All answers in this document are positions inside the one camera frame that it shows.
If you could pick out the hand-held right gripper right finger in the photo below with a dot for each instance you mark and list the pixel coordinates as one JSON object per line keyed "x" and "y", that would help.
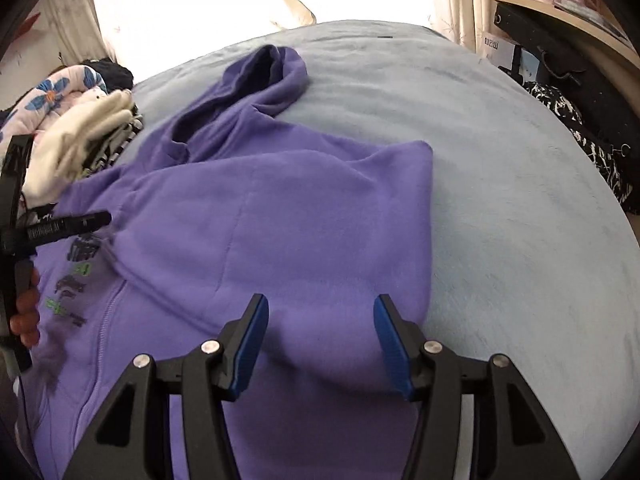
{"x": 392, "y": 345}

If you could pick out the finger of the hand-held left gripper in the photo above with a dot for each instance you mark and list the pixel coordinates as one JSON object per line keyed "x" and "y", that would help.
{"x": 75, "y": 223}
{"x": 17, "y": 160}

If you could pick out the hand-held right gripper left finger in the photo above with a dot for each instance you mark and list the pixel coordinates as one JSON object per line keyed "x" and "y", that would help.
{"x": 250, "y": 340}

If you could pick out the purple hoodie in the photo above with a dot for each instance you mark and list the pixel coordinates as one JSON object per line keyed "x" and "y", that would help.
{"x": 280, "y": 220}

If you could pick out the person's left hand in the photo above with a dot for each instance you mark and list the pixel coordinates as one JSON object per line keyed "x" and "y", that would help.
{"x": 27, "y": 315}

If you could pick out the white fluffy cloth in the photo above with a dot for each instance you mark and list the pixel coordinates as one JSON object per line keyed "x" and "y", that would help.
{"x": 75, "y": 135}

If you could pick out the floral print cloth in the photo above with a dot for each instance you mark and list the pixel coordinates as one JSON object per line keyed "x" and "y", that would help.
{"x": 50, "y": 92}

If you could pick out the black white striped cloth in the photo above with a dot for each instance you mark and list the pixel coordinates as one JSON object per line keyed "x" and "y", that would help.
{"x": 127, "y": 132}

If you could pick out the dark cloth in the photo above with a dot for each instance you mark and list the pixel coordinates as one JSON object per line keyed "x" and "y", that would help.
{"x": 117, "y": 76}

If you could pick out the beige patterned curtain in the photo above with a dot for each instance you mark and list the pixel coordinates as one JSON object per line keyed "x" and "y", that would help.
{"x": 65, "y": 30}
{"x": 460, "y": 0}

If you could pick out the blue-grey bed blanket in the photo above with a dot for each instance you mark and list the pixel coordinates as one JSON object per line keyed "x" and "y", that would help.
{"x": 500, "y": 210}

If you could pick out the black white patterned cloth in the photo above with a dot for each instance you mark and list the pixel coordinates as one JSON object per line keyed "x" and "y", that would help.
{"x": 595, "y": 155}

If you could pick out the white box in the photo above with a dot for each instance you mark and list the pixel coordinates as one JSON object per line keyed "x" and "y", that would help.
{"x": 497, "y": 50}

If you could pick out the wooden shelf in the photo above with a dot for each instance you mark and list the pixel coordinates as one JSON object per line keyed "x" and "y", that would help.
{"x": 550, "y": 15}

